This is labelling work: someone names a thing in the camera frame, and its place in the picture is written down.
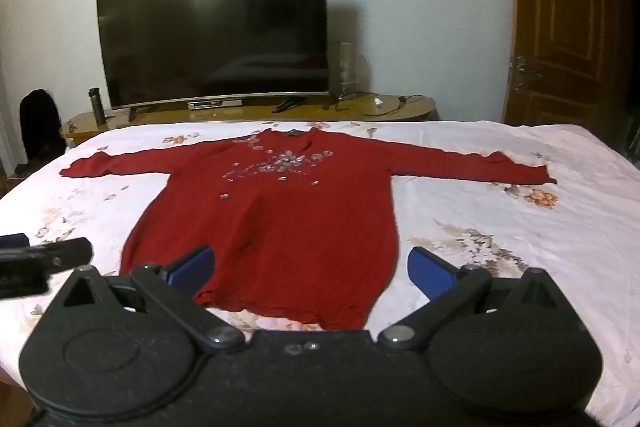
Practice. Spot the black curved television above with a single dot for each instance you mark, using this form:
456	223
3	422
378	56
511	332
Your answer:
210	22

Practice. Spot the dark thermos bottle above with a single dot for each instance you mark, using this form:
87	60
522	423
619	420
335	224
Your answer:
98	107

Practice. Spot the clear glass jar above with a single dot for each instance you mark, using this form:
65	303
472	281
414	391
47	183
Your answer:
343	69

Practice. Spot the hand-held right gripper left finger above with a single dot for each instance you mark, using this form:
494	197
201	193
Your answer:
192	269

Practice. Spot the silver set-top box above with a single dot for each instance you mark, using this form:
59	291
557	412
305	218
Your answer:
215	104

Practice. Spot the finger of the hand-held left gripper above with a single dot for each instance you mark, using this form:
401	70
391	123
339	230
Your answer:
60	253
12	240

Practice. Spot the red knitted sweater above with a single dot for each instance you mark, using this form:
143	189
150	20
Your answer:
280	227

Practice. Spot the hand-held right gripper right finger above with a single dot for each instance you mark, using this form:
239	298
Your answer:
425	269

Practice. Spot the floral white bedsheet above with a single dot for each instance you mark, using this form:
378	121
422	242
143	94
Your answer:
525	257

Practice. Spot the brown wooden door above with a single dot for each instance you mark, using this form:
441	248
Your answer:
565	22

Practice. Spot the wooden television stand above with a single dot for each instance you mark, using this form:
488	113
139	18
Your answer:
310	111

